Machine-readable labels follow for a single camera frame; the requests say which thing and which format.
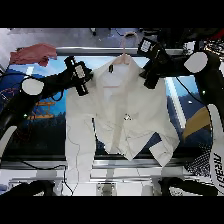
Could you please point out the white long-sleeved shirt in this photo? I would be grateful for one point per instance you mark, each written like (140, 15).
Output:
(123, 110)

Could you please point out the tan garment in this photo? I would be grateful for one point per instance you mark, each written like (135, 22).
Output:
(196, 122)

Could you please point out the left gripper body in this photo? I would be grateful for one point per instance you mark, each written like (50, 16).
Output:
(82, 87)

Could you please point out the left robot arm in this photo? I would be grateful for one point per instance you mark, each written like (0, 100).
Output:
(50, 85)

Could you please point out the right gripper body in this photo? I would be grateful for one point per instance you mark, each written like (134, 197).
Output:
(151, 74)

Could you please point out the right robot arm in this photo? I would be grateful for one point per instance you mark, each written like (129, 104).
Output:
(208, 80)

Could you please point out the pink clothes hanger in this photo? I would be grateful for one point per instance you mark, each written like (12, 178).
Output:
(125, 56)

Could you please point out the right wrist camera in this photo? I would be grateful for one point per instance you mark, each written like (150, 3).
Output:
(146, 46)

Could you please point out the black and white dotted garment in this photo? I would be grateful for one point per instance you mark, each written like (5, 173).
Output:
(200, 163)

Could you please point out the silver frame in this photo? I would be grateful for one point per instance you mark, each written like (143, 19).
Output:
(40, 165)

